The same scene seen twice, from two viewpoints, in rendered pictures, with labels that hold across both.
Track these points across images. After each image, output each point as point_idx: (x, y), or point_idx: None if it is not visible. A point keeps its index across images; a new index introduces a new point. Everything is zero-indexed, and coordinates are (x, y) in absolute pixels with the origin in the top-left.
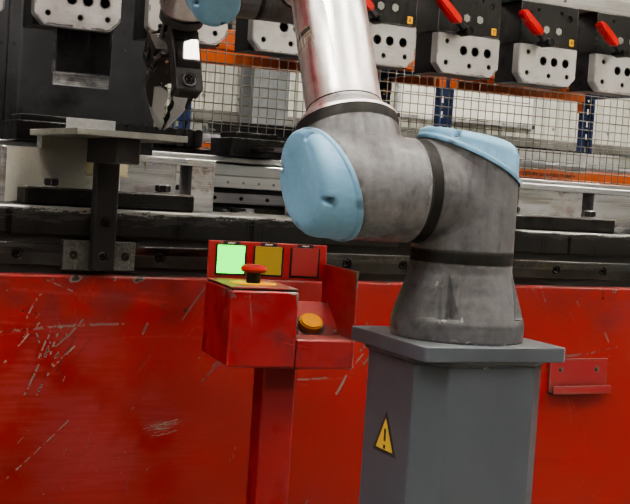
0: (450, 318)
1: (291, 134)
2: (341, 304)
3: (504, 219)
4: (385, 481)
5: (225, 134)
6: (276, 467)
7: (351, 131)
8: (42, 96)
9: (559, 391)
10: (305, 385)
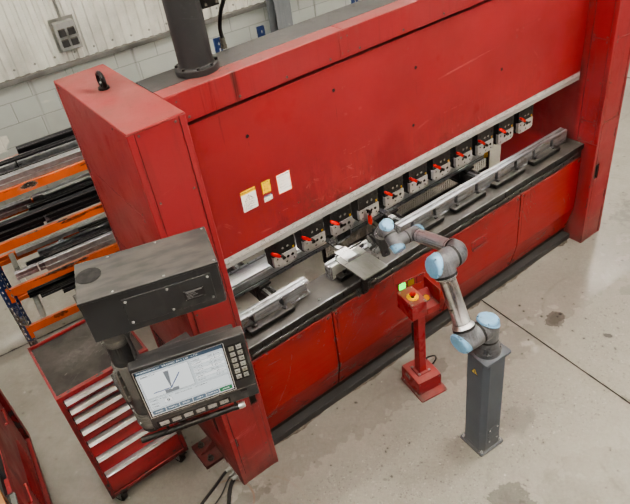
0: (488, 354)
1: (454, 336)
2: (433, 291)
3: (498, 334)
4: (475, 378)
5: None
6: (422, 329)
7: (468, 336)
8: None
9: (475, 250)
10: (413, 285)
